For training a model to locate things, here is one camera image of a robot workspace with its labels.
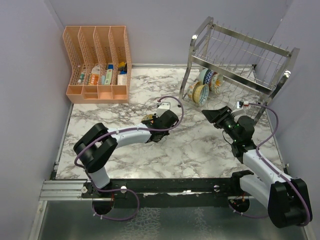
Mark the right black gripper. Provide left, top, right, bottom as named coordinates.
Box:
left=203, top=106, right=240, bottom=142

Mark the blue orange floral bowl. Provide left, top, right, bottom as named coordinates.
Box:
left=141, top=114, right=154, bottom=122

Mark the blue yellow sun bowl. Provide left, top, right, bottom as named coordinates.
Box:
left=195, top=84, right=210, bottom=106

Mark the orange star flower bowl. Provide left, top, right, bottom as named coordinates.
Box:
left=210, top=72, right=224, bottom=95

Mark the green leaf orange flower bowl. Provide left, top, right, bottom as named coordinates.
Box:
left=187, top=82, right=201, bottom=103

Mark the red patterned bowl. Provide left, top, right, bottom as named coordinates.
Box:
left=203, top=69, right=218, bottom=92

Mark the teal bowl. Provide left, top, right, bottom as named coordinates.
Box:
left=197, top=69, right=210, bottom=85

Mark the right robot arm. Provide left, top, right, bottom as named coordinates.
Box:
left=202, top=106, right=312, bottom=228

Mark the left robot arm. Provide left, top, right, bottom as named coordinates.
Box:
left=73, top=110, right=179, bottom=198

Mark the steel dish rack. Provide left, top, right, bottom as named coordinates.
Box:
left=179, top=16, right=300, bottom=111

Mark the white blue box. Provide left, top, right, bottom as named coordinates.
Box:
left=117, top=73, right=127, bottom=86

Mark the green white box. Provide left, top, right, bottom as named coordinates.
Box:
left=104, top=68, right=114, bottom=85

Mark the peach plastic desk organizer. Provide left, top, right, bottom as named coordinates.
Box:
left=62, top=25, right=132, bottom=104

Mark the orange snack box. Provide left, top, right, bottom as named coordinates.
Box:
left=87, top=73, right=100, bottom=86

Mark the small bottle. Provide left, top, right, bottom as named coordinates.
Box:
left=77, top=72, right=86, bottom=85

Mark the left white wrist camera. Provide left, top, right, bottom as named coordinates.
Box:
left=156, top=101, right=171, bottom=118

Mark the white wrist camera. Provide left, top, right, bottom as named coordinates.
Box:
left=156, top=101, right=171, bottom=118
left=232, top=101, right=250, bottom=116

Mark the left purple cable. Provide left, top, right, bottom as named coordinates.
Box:
left=74, top=95, right=185, bottom=222

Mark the purple cable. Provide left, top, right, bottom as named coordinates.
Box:
left=74, top=95, right=185, bottom=222
left=228, top=101, right=313, bottom=227

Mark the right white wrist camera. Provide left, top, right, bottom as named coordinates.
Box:
left=232, top=101, right=250, bottom=116

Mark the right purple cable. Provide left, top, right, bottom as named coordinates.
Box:
left=228, top=101, right=313, bottom=227

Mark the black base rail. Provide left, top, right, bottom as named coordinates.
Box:
left=49, top=172, right=261, bottom=210

